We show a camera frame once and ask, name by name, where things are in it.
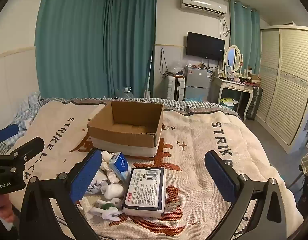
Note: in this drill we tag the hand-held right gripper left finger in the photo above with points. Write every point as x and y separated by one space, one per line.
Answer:
86 175

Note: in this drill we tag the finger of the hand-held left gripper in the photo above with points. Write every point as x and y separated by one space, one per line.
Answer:
28 147
7 132

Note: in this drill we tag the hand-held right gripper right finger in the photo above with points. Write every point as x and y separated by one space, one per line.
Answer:
219 175

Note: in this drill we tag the white cloth with dark print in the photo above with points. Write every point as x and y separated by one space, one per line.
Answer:
96 183

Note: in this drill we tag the white sock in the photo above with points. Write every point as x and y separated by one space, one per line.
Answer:
87 206
114 191

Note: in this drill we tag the small blue tissue pack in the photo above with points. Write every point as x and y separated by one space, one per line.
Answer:
120 166

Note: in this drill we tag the white and green plush toy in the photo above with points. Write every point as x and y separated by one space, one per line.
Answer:
106 208

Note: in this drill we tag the cardboard box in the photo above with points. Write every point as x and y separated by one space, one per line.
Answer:
134 140

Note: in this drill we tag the large white tissue pack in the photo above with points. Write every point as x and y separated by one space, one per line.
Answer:
144 192

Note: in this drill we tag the person's left hand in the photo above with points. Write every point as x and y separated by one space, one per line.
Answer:
3 207

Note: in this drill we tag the beige printed blanket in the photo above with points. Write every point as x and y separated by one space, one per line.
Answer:
199 180

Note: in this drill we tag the trash bin with paper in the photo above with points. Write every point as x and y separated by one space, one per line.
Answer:
229 103

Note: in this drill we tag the dark suitcase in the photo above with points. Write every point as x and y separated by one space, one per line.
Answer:
254 102

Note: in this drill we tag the blue plastic bag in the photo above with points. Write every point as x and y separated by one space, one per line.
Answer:
195 98

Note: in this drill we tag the white dressing table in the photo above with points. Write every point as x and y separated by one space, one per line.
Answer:
231 86

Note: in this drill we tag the clear water jug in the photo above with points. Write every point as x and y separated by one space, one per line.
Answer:
126 93

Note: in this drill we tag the grey small fridge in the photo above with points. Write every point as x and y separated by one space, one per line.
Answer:
197 80

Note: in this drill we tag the white suitcase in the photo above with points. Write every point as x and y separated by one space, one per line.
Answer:
175 87

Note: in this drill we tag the small brown box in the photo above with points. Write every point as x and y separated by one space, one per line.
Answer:
256 78

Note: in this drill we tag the teal curtain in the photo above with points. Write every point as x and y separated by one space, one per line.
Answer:
244 35
69 42
129 45

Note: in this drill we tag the white mop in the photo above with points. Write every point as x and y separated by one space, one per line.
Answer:
149 80

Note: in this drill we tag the clear plastic bag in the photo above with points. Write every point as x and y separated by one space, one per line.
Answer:
177 66

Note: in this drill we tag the cream louvered wardrobe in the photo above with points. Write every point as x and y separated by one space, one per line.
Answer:
286 80

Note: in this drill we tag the oval white mirror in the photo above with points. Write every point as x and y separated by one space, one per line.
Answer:
233 58

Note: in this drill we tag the white air conditioner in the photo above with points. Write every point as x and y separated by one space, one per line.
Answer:
202 5

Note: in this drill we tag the black wall television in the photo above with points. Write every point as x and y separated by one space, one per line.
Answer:
205 46

